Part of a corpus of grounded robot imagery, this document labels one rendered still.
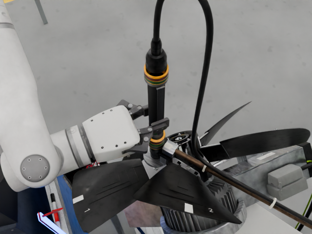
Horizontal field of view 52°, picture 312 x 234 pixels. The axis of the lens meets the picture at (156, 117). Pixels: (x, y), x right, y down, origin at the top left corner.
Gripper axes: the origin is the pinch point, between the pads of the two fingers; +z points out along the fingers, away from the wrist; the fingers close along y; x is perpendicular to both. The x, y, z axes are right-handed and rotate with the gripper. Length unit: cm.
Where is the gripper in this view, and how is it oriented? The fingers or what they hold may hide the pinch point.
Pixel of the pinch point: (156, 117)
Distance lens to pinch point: 68.2
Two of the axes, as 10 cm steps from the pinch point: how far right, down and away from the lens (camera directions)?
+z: 9.2, -3.5, 2.0
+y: 4.0, 7.8, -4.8
